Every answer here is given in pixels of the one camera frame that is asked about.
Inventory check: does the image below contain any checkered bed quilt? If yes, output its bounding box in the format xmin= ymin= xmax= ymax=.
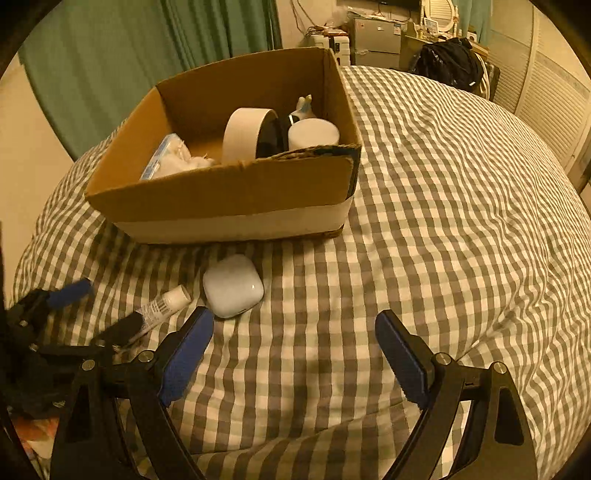
xmin=12 ymin=67 xmax=590 ymax=479

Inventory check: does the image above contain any beige tape roll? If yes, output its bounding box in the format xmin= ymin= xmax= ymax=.
xmin=221 ymin=107 xmax=278 ymax=165

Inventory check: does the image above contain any cardboard box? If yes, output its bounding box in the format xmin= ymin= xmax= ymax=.
xmin=85 ymin=47 xmax=362 ymax=244

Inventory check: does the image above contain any silver mini fridge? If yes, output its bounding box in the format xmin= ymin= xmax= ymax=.
xmin=349 ymin=18 xmax=402 ymax=69

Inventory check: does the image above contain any large green curtain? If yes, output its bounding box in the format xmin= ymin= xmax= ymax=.
xmin=19 ymin=0 xmax=281 ymax=159

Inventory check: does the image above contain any white unicorn figurine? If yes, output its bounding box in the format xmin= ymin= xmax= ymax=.
xmin=288 ymin=94 xmax=317 ymax=125

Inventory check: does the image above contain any white cream tube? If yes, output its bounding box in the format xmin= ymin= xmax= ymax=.
xmin=128 ymin=285 xmax=191 ymax=345

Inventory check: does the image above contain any white cylinder bottle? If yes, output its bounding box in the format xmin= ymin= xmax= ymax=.
xmin=287 ymin=118 xmax=339 ymax=150

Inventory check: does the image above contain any wooden dressing table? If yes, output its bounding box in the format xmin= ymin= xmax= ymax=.
xmin=399 ymin=32 xmax=491 ymax=70

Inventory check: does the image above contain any blue tissue pack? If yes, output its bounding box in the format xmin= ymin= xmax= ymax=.
xmin=139 ymin=133 xmax=191 ymax=181

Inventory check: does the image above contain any small green curtain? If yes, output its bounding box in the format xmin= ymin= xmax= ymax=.
xmin=454 ymin=0 xmax=493 ymax=46

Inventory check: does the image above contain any white louvered wardrobe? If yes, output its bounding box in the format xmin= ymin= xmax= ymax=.
xmin=488 ymin=0 xmax=590 ymax=171

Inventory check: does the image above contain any white suitcase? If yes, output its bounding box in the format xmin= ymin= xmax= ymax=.
xmin=308 ymin=34 xmax=352 ymax=66

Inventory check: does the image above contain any white plush toy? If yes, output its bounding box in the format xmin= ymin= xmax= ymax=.
xmin=151 ymin=154 xmax=218 ymax=180

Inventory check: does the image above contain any oval vanity mirror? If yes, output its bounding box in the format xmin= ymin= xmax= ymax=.
xmin=422 ymin=0 xmax=459 ymax=34

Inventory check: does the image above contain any chair with black clothes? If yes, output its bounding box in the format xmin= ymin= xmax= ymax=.
xmin=410 ymin=38 xmax=500 ymax=101

